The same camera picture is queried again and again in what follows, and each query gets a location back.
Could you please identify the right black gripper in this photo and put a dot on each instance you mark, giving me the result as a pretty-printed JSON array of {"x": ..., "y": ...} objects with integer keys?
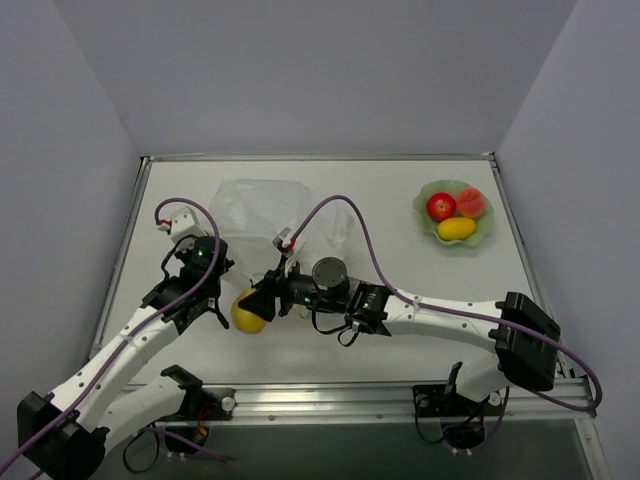
[{"x": 278, "y": 295}]

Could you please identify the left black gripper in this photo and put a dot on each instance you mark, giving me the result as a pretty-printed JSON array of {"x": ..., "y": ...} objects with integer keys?
[{"x": 198, "y": 304}]

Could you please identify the pale yellow fake pear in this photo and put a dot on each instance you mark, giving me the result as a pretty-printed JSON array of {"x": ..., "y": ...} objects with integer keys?
[{"x": 243, "y": 320}]

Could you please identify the white plastic bag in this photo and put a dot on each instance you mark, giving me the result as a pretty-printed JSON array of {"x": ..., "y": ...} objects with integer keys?
[{"x": 251, "y": 213}]

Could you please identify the red fake apple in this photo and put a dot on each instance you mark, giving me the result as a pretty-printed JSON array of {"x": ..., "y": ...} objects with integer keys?
[{"x": 441, "y": 206}]

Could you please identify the yellow fake mango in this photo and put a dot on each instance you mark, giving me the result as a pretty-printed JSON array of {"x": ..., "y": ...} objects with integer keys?
[{"x": 456, "y": 228}]

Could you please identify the orange fake peach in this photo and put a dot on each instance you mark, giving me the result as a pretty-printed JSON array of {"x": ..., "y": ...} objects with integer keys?
[{"x": 470, "y": 203}]

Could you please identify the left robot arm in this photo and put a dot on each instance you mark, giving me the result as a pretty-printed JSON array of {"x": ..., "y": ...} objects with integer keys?
[{"x": 67, "y": 433}]

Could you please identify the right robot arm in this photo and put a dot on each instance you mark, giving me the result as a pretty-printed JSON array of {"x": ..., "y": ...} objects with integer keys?
[{"x": 520, "y": 340}]

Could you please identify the green wavy glass bowl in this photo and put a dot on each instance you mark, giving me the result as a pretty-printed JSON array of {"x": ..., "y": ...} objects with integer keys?
[{"x": 485, "y": 223}]

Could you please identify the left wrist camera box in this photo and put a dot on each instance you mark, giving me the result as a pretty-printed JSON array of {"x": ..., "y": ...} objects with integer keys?
[{"x": 181, "y": 224}]

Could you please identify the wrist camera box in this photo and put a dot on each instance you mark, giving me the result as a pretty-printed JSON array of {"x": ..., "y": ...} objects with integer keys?
[
  {"x": 181, "y": 224},
  {"x": 289, "y": 249}
]

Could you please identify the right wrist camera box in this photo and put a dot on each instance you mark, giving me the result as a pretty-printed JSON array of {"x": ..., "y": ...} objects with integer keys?
[{"x": 289, "y": 249}]

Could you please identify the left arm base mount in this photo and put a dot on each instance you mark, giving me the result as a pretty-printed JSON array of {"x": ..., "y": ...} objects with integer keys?
[{"x": 199, "y": 405}]

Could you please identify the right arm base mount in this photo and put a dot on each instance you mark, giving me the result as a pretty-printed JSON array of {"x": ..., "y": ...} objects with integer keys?
[{"x": 466, "y": 426}]

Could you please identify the aluminium front rail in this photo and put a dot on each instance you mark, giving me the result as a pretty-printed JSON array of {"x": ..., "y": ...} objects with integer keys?
[{"x": 378, "y": 402}]

